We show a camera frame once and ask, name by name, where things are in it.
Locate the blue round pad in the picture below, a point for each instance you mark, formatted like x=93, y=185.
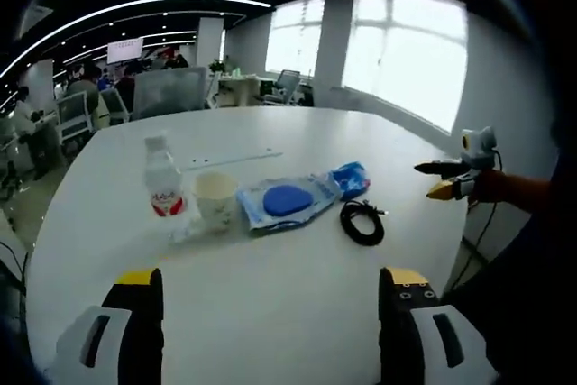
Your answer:
x=288, y=200

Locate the white paper cup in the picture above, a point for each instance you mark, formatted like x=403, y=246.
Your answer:
x=216, y=213

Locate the white table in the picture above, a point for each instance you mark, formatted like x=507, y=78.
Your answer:
x=270, y=277

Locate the large wall display screen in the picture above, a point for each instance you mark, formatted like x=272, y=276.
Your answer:
x=125, y=49

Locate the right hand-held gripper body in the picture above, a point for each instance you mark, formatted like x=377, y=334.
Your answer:
x=480, y=148

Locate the clear plastic water bottle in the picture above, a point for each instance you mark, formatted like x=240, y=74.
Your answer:
x=162, y=177

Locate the person's dark clothing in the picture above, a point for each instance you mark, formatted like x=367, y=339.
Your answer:
x=532, y=290

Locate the white paper strip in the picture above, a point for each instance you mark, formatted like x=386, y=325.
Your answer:
x=225, y=160

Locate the grey mesh chair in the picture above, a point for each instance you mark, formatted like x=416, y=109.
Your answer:
x=171, y=92

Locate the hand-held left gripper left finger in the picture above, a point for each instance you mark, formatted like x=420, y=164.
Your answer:
x=103, y=344

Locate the grey office chair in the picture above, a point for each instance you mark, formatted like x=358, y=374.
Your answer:
x=284, y=85

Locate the green potted plant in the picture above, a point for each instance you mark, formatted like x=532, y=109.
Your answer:
x=217, y=66

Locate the curved ceiling light strip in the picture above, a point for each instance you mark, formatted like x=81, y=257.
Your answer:
x=135, y=2

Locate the blue plastic pouch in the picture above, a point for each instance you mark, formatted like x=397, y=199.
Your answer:
x=315, y=191

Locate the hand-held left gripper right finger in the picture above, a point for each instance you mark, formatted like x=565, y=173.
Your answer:
x=433, y=344

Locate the large window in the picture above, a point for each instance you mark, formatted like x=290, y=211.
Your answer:
x=295, y=38
x=405, y=56

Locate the blue tissue pack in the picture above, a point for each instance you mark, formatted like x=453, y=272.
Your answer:
x=351, y=180

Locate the white office chair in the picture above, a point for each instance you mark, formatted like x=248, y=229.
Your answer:
x=72, y=114
x=116, y=105

